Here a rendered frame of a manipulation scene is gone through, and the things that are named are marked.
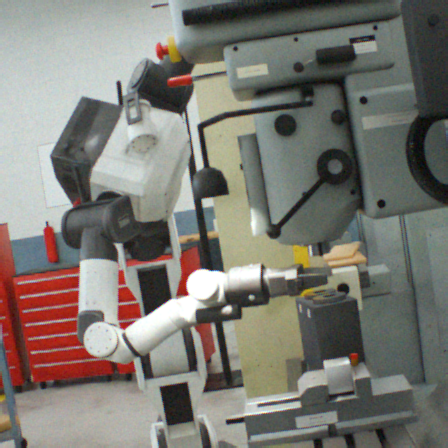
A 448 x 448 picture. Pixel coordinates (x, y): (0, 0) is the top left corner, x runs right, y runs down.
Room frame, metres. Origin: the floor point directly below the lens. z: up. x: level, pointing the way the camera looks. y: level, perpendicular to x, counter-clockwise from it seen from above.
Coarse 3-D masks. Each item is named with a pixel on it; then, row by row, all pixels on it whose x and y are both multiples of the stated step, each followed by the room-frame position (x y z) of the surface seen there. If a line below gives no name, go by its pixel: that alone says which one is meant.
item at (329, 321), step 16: (304, 304) 2.09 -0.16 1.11; (320, 304) 2.02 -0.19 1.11; (336, 304) 1.99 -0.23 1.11; (352, 304) 2.00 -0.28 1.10; (304, 320) 2.12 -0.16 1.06; (320, 320) 1.99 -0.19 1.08; (336, 320) 1.99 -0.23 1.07; (352, 320) 2.00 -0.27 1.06; (304, 336) 2.15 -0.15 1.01; (320, 336) 1.99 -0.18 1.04; (336, 336) 1.99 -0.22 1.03; (352, 336) 2.00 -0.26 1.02; (304, 352) 2.18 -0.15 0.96; (320, 352) 1.98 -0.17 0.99; (336, 352) 1.99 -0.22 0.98; (352, 352) 2.00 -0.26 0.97; (320, 368) 2.00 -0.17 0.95
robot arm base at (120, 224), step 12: (84, 204) 1.87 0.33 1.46; (96, 204) 1.86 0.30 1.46; (108, 204) 1.85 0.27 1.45; (120, 204) 1.80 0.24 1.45; (108, 216) 1.76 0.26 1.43; (120, 216) 1.80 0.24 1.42; (132, 216) 1.84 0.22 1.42; (108, 228) 1.76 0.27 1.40; (120, 228) 1.79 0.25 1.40; (132, 228) 1.84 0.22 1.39; (120, 240) 1.78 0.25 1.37
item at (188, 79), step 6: (216, 72) 1.76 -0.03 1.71; (222, 72) 1.75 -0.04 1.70; (174, 78) 1.76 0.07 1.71; (180, 78) 1.76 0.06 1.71; (186, 78) 1.75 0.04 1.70; (192, 78) 1.76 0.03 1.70; (198, 78) 1.76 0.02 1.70; (204, 78) 1.76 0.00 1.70; (210, 78) 1.76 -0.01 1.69; (168, 84) 1.76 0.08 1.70; (174, 84) 1.76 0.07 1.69; (180, 84) 1.76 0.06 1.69; (186, 84) 1.76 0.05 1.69
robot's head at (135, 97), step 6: (126, 96) 1.83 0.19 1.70; (132, 96) 1.82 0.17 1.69; (138, 96) 1.83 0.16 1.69; (126, 102) 1.82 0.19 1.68; (138, 102) 1.81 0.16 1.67; (126, 108) 1.81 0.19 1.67; (138, 108) 1.80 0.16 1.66; (126, 114) 1.80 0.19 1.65; (138, 114) 1.79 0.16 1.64; (126, 120) 1.79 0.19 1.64; (132, 120) 1.79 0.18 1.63; (138, 120) 1.79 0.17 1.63
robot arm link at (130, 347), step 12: (156, 312) 1.70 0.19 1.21; (132, 324) 1.71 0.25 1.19; (144, 324) 1.69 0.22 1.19; (156, 324) 1.68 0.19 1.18; (168, 324) 1.68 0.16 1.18; (120, 336) 1.69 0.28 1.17; (132, 336) 1.68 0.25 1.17; (144, 336) 1.68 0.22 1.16; (156, 336) 1.68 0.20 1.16; (168, 336) 1.70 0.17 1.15; (120, 348) 1.68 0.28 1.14; (132, 348) 1.68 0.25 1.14; (144, 348) 1.68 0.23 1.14; (120, 360) 1.68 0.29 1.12; (132, 360) 1.71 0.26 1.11
